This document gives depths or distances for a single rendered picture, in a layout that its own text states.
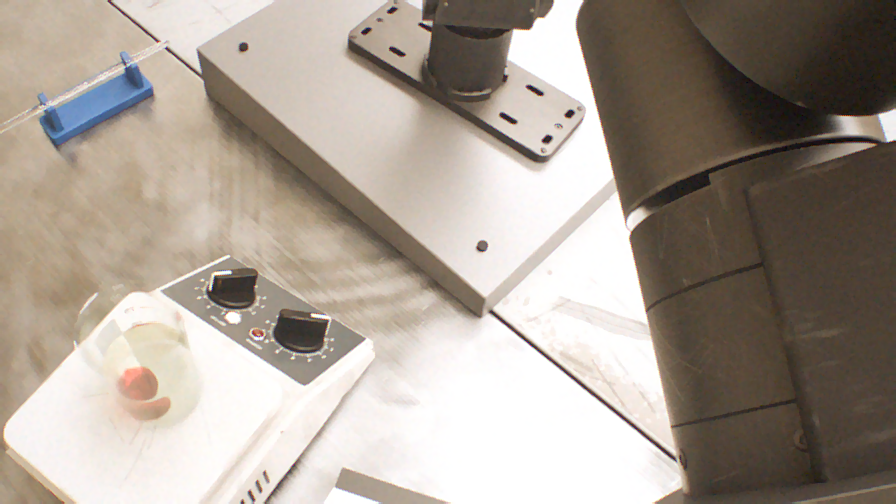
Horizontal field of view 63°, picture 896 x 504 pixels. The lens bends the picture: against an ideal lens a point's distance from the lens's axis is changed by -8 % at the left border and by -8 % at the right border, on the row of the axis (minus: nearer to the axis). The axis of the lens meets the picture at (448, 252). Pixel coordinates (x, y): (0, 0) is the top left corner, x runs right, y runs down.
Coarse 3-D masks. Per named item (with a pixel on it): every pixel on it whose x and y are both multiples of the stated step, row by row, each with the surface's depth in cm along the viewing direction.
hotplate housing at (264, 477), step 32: (352, 352) 50; (288, 384) 45; (320, 384) 47; (352, 384) 51; (288, 416) 44; (320, 416) 48; (256, 448) 42; (288, 448) 46; (224, 480) 41; (256, 480) 43
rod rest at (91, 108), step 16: (112, 80) 67; (128, 80) 67; (144, 80) 67; (80, 96) 65; (96, 96) 65; (112, 96) 65; (128, 96) 66; (144, 96) 67; (48, 112) 61; (64, 112) 64; (80, 112) 64; (96, 112) 64; (112, 112) 65; (48, 128) 63; (64, 128) 63; (80, 128) 64
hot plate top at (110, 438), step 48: (192, 336) 44; (48, 384) 42; (96, 384) 42; (240, 384) 43; (48, 432) 40; (96, 432) 40; (144, 432) 41; (192, 432) 41; (240, 432) 41; (48, 480) 39; (96, 480) 39; (144, 480) 39; (192, 480) 39
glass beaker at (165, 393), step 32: (96, 288) 37; (128, 288) 38; (160, 288) 38; (96, 320) 38; (128, 320) 40; (160, 320) 40; (192, 320) 37; (96, 352) 38; (192, 352) 39; (128, 384) 36; (160, 384) 37; (192, 384) 40; (128, 416) 40; (160, 416) 39
